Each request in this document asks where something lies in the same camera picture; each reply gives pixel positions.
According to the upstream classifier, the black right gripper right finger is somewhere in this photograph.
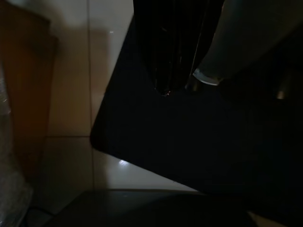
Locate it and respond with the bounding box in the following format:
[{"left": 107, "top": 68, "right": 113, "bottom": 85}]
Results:
[{"left": 171, "top": 0, "right": 224, "bottom": 92}]

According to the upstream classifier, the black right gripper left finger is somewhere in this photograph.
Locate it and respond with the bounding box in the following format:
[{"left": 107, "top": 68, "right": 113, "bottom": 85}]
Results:
[{"left": 134, "top": 0, "right": 177, "bottom": 96}]

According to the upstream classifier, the brown cardboard box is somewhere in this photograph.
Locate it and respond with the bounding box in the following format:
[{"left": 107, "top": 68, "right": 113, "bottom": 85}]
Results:
[{"left": 0, "top": 0, "right": 59, "bottom": 177}]

